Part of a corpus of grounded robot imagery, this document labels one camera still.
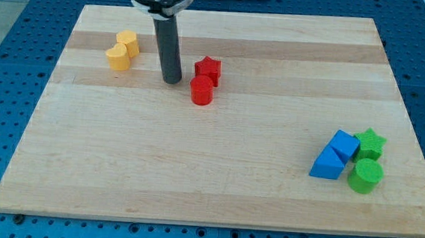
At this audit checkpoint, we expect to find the red star block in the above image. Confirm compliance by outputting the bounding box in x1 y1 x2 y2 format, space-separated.
195 56 221 87

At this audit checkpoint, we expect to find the wooden board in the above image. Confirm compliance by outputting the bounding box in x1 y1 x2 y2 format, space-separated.
0 4 425 238

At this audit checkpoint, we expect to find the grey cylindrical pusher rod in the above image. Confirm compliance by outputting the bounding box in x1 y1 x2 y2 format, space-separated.
154 16 182 84

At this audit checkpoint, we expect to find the blue cube block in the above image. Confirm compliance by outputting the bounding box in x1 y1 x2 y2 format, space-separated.
328 130 360 164

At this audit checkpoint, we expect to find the blue triangle block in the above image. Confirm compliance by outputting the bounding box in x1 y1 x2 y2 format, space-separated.
309 146 345 180

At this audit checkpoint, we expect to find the green star block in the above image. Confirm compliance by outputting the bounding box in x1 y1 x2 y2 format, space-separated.
353 128 387 162

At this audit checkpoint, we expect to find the green cylinder block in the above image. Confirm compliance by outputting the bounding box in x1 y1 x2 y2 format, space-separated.
348 158 384 195

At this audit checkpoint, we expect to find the yellow hexagon block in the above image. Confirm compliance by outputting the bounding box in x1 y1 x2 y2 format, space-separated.
116 30 140 58

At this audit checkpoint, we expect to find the yellow heart block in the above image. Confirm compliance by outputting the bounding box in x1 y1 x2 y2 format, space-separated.
106 43 130 71

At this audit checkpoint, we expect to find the red cylinder block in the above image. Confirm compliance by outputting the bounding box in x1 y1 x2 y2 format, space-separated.
190 75 214 106

